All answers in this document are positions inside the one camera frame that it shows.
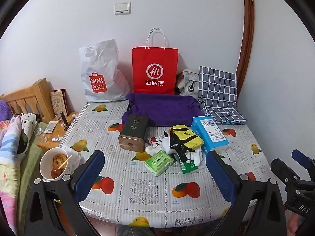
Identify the dark tea tin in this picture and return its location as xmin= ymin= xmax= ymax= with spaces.
xmin=118 ymin=114 xmax=149 ymax=153

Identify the grey backpack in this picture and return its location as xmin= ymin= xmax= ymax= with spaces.
xmin=175 ymin=69 xmax=200 ymax=99

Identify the black white spotted cloth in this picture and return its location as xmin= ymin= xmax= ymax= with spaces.
xmin=14 ymin=113 xmax=38 ymax=154

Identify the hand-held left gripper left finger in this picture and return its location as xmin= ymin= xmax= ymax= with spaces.
xmin=25 ymin=150 xmax=105 ymax=236

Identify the white glove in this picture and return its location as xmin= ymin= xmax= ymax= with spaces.
xmin=187 ymin=147 xmax=204 ymax=168
xmin=145 ymin=146 xmax=161 ymax=156

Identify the brown wooden door frame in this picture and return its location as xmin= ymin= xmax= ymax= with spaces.
xmin=236 ymin=0 xmax=255 ymax=109

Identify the crumpled white plastic bag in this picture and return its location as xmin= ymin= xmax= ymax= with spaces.
xmin=61 ymin=145 xmax=82 ymax=164

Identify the white plastic shopping bag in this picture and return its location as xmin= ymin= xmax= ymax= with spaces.
xmin=79 ymin=39 xmax=131 ymax=103

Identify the white light switch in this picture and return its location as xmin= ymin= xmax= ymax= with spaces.
xmin=114 ymin=1 xmax=132 ymax=15

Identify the white noodle bowl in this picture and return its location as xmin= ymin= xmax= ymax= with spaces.
xmin=40 ymin=147 xmax=69 ymax=180

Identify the wooden nightstand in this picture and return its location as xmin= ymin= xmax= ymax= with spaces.
xmin=36 ymin=112 xmax=79 ymax=154

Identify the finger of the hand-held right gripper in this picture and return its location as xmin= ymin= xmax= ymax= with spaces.
xmin=292 ymin=149 xmax=315 ymax=176
xmin=270 ymin=158 xmax=300 ymax=186

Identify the yellow pouch with black strap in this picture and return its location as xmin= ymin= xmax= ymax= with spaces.
xmin=168 ymin=125 xmax=204 ymax=163

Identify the purple fabric basket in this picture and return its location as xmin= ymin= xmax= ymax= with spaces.
xmin=121 ymin=93 xmax=205 ymax=126

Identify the wooden headboard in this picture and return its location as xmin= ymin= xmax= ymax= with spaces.
xmin=0 ymin=78 xmax=55 ymax=123

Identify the wooden chopstick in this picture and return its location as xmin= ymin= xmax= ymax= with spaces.
xmin=58 ymin=154 xmax=73 ymax=171

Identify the fruit print tablecloth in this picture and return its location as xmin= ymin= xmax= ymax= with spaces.
xmin=58 ymin=101 xmax=283 ymax=228

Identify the clear glass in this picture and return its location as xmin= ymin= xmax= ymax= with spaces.
xmin=34 ymin=127 xmax=48 ymax=143

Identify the white soft pack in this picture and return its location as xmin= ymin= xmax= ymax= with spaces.
xmin=161 ymin=131 xmax=173 ymax=151

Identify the grey checked cushion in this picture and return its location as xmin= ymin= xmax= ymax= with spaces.
xmin=198 ymin=66 xmax=248 ymax=126

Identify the patterned book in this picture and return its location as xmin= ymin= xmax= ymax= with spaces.
xmin=50 ymin=89 xmax=70 ymax=118

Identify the white flat packet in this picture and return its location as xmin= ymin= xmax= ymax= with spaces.
xmin=45 ymin=121 xmax=58 ymax=133

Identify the purple plush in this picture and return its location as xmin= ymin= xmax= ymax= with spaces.
xmin=0 ymin=100 xmax=13 ymax=121

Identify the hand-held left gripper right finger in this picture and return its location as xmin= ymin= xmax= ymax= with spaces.
xmin=206 ymin=150 xmax=287 ymax=236

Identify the green bed sheet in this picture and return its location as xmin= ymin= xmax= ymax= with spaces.
xmin=18 ymin=122 xmax=47 ymax=227

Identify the colourful printed blanket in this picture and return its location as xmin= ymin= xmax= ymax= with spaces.
xmin=0 ymin=117 xmax=23 ymax=236

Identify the red paper bag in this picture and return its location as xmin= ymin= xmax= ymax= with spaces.
xmin=132 ymin=28 xmax=179 ymax=95

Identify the green wet wipes pack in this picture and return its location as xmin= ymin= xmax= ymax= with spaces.
xmin=176 ymin=153 xmax=200 ymax=175

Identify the blue tissue pack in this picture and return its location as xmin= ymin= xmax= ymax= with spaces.
xmin=191 ymin=115 xmax=230 ymax=153

